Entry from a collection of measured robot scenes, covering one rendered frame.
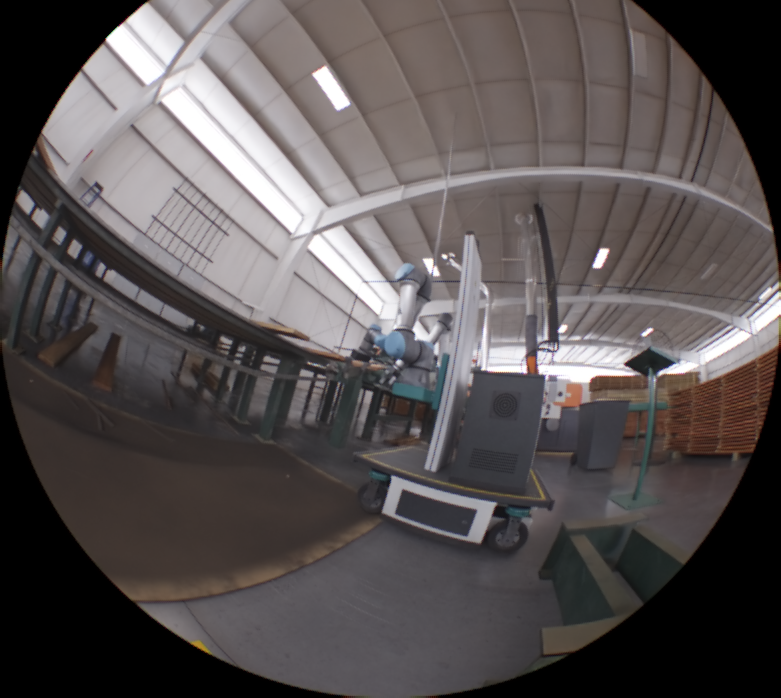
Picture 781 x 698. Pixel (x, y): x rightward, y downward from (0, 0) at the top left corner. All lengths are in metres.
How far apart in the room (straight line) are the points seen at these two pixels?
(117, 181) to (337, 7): 6.78
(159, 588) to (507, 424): 1.25
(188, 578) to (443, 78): 6.97
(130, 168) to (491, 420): 8.71
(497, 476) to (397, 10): 6.96
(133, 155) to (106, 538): 8.25
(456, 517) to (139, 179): 8.55
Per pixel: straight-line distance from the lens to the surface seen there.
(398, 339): 1.03
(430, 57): 6.33
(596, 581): 0.75
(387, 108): 6.74
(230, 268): 8.17
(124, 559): 0.81
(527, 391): 1.06
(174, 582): 0.77
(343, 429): 2.46
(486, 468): 1.07
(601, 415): 3.54
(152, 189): 8.05
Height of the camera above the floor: 0.65
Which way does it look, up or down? 22 degrees up
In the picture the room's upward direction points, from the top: 15 degrees clockwise
